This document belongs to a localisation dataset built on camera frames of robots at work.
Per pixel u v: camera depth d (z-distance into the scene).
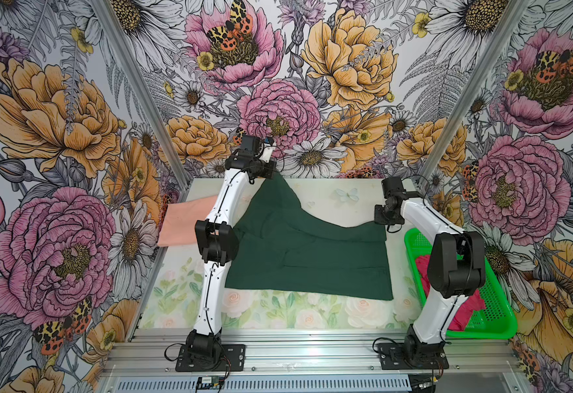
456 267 0.50
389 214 0.81
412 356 0.67
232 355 0.75
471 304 0.79
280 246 0.99
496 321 0.78
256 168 0.78
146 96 0.90
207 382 0.72
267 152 0.89
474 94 0.90
